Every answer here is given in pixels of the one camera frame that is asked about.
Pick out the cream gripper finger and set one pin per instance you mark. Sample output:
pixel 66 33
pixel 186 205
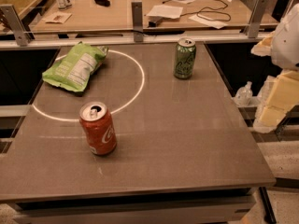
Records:
pixel 278 96
pixel 263 48

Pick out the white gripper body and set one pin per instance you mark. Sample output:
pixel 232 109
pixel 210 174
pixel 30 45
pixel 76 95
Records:
pixel 288 42

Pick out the green soda can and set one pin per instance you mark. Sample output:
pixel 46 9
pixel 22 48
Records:
pixel 184 58

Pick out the red soda can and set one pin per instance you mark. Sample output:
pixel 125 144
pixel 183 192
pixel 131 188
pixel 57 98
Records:
pixel 97 124

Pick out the clear sanitizer bottle left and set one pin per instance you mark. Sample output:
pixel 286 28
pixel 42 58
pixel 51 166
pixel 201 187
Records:
pixel 244 95

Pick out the white paper sheet right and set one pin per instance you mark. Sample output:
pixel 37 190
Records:
pixel 207 21

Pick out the white paper sheet centre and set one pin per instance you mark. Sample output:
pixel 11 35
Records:
pixel 165 11

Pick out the black computer mouse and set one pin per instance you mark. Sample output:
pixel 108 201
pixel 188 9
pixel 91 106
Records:
pixel 103 3

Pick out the green chip bag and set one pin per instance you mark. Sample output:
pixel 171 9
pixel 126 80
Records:
pixel 73 72

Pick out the wooden desk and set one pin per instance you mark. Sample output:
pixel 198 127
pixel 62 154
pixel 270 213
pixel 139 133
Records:
pixel 88 16

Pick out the small paper card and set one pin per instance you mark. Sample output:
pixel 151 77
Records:
pixel 57 17

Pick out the right metal bracket post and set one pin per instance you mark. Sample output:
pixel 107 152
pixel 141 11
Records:
pixel 252 29

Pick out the metal bracket post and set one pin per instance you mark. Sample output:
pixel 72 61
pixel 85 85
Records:
pixel 252 29
pixel 21 36
pixel 137 18

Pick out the middle metal bracket post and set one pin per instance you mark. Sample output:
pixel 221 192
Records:
pixel 137 18

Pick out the left metal bracket post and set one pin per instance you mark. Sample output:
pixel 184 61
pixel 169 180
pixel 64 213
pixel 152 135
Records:
pixel 21 36

